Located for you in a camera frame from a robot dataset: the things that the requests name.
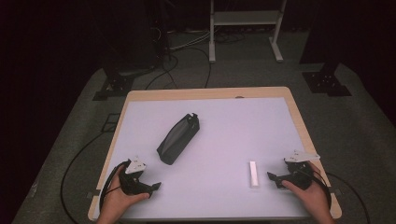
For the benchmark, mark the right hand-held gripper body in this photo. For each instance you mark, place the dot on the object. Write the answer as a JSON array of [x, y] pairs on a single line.
[[299, 177]]

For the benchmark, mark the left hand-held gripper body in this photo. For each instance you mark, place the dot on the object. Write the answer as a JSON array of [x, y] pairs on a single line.
[[132, 183]]

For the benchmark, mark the white eraser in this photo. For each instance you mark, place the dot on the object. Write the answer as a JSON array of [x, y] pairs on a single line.
[[254, 174]]

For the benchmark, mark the black pencil case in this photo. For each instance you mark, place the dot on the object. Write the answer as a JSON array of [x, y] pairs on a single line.
[[179, 138]]

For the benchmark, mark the person's left hand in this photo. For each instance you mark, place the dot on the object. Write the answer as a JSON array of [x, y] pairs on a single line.
[[116, 199]]

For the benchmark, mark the person's right hand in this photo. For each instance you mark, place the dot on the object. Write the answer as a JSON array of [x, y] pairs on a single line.
[[313, 199]]

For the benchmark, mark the white table mat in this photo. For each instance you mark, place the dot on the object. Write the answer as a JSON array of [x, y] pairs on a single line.
[[218, 130]]

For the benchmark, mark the black stand base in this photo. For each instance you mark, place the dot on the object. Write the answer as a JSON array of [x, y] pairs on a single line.
[[327, 82], [115, 85]]

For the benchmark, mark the wooden table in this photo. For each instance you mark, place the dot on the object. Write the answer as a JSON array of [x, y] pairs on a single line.
[[214, 92]]

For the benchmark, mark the white desk frame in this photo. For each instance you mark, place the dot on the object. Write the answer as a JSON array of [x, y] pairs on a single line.
[[246, 18]]

